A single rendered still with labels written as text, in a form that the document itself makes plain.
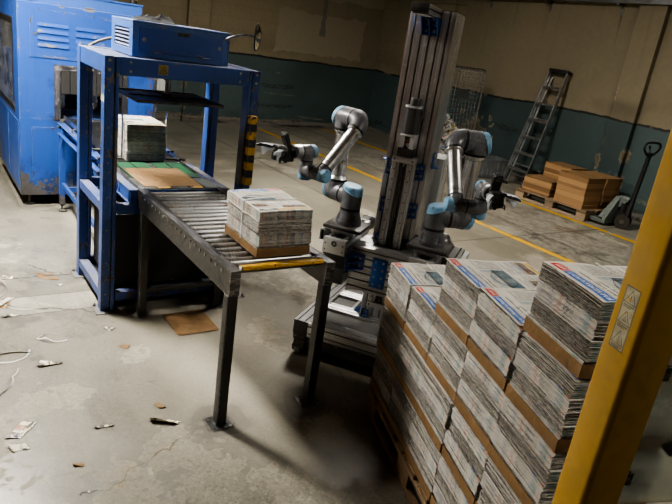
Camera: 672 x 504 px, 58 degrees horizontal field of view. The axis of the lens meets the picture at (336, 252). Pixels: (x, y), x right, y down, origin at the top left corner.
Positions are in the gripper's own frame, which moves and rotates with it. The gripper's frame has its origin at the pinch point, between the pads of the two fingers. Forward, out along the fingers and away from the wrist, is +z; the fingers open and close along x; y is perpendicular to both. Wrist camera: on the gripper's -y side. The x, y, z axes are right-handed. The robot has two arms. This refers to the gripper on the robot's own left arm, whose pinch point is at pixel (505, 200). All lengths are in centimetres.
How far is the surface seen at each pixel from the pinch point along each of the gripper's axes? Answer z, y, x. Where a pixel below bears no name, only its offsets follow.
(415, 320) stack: 23, 47, 44
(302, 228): -19, 17, 91
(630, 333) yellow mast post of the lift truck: 160, -18, 35
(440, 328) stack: 46, 39, 39
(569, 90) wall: -678, 13, -345
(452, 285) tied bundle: 48, 20, 36
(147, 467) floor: 41, 103, 159
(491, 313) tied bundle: 80, 17, 31
